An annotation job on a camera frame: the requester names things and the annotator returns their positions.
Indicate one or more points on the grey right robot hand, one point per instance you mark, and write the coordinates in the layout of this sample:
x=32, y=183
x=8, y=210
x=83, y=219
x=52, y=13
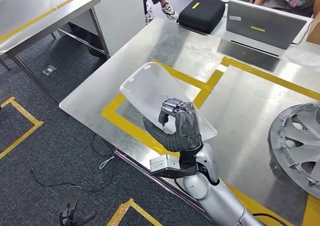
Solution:
x=186, y=128

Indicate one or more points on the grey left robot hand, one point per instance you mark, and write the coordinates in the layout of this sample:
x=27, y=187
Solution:
x=86, y=218

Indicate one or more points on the white curved plastic part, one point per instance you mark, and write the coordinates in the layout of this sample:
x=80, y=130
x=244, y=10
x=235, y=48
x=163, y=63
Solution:
x=147, y=88

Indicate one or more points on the stainless steel workbench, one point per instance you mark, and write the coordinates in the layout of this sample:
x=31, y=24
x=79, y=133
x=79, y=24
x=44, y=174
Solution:
x=240, y=118

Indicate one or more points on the yellow tape on workbench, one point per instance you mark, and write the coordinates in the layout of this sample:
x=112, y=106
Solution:
x=130, y=130

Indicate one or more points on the yellow floor tape square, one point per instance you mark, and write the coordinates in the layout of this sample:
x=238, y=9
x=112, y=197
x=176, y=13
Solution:
x=124, y=209

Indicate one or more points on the black carrying case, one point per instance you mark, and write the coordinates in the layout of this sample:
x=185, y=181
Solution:
x=201, y=14

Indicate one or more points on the yellow floor tape corner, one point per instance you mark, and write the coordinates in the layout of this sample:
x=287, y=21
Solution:
x=25, y=115

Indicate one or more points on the white desk with metal legs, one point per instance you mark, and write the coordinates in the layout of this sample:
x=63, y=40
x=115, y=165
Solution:
x=120, y=16

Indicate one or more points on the grey wheel hubcap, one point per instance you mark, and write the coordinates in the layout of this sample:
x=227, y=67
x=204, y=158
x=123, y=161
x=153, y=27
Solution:
x=297, y=151

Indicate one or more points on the black bag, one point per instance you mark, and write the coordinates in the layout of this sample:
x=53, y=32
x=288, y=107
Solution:
x=93, y=40

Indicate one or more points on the metal floor outlet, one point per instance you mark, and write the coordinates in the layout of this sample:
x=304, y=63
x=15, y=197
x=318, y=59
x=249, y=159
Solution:
x=49, y=70

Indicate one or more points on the cardboard box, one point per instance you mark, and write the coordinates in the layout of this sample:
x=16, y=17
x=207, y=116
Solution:
x=314, y=30

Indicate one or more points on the yellow tape on table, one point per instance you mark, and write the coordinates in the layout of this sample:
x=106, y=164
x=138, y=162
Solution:
x=37, y=18

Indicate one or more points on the stainless steel table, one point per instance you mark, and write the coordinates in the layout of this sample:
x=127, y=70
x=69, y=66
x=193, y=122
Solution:
x=29, y=6

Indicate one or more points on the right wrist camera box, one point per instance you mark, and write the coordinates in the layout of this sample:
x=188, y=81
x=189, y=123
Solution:
x=164, y=165

